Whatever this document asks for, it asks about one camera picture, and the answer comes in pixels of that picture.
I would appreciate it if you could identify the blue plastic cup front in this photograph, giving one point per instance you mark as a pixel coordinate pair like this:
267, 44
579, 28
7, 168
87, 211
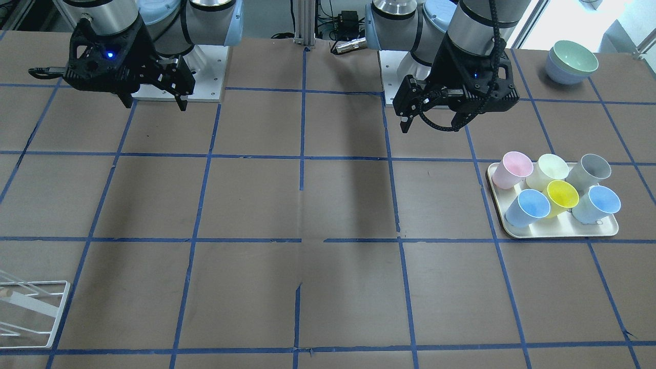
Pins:
527, 208

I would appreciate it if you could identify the cream plastic cup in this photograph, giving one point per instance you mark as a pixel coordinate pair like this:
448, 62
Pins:
547, 169

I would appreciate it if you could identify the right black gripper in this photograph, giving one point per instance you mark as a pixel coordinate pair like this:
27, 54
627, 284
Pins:
142, 57

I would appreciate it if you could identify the yellow plastic cup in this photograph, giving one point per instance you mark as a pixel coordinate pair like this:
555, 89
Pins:
561, 196

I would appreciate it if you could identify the pink plastic cup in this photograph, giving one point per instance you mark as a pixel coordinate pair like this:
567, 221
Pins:
513, 168

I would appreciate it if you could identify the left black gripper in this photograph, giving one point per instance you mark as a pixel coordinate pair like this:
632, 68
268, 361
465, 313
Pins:
442, 68

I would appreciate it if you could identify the grey plastic cup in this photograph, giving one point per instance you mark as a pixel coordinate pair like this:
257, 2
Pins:
589, 171

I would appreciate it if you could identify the cream plastic tray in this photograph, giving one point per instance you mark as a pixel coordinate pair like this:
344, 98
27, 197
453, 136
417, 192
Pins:
562, 226

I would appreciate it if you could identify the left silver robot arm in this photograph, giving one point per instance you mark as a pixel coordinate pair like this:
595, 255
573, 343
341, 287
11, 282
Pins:
463, 43

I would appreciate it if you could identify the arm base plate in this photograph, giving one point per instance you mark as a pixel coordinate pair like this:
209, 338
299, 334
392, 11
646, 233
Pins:
394, 66
208, 64

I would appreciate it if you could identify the white wire rack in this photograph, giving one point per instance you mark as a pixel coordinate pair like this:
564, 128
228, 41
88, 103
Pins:
31, 312

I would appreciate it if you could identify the green bowl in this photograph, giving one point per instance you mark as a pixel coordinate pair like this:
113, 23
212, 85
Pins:
573, 58

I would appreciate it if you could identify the aluminium frame post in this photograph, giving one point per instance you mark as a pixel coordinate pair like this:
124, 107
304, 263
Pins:
304, 24

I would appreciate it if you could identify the blue plastic cup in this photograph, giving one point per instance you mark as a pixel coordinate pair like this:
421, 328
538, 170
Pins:
597, 203
527, 208

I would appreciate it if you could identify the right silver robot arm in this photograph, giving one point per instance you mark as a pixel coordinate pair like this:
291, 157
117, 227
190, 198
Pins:
172, 51

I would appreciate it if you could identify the blue bowl underneath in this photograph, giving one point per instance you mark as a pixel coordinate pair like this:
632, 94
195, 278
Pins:
562, 75

